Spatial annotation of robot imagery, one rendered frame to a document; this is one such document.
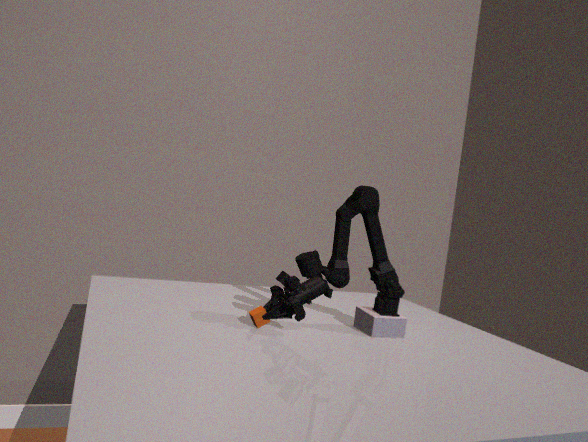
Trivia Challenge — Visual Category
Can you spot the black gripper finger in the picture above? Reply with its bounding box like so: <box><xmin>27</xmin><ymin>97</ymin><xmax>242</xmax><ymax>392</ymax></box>
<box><xmin>262</xmin><ymin>298</ymin><xmax>292</xmax><ymax>320</ymax></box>
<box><xmin>263</xmin><ymin>292</ymin><xmax>279</xmax><ymax>313</ymax></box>

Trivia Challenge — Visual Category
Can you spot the orange block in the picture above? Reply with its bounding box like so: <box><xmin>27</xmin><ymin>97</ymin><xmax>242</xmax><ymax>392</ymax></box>
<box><xmin>248</xmin><ymin>306</ymin><xmax>270</xmax><ymax>328</ymax></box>

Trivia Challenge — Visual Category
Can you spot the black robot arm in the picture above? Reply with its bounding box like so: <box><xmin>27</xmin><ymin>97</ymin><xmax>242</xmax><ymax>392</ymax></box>
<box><xmin>276</xmin><ymin>185</ymin><xmax>405</xmax><ymax>317</ymax></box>

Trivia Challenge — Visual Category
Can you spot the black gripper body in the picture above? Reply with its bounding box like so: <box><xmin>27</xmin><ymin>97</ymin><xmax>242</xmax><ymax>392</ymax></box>
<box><xmin>270</xmin><ymin>282</ymin><xmax>313</xmax><ymax>322</ymax></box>

